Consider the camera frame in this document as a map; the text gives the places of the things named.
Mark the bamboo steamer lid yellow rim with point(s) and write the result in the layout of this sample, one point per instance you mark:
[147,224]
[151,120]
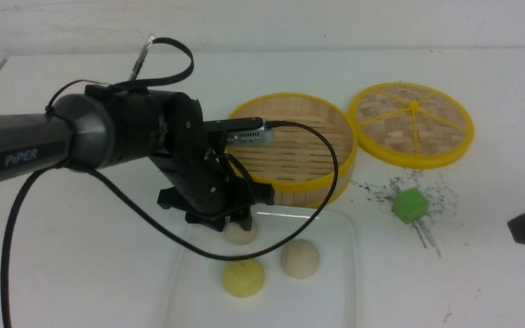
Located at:
[411,125]

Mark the green cube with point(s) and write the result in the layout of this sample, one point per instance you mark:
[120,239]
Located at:
[410,205]

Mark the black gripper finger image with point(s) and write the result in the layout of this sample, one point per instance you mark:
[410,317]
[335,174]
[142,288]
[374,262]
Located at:
[216,222]
[243,217]

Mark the bamboo steamer basket yellow rim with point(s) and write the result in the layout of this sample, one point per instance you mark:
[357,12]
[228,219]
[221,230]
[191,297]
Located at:
[295,154]

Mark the white steamed bun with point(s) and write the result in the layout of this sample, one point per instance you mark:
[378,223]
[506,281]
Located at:
[234,233]
[300,259]

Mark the white rectangular plate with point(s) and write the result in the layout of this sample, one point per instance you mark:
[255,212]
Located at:
[328,299]

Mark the black camera cable image left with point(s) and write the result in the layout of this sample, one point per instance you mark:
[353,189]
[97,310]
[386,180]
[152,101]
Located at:
[17,203]

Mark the yellow steamed bun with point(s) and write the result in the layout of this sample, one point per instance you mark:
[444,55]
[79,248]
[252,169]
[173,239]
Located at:
[243,278]

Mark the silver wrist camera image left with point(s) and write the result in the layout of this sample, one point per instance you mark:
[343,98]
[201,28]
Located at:
[239,132]

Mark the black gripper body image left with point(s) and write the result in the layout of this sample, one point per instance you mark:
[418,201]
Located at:
[202,177]

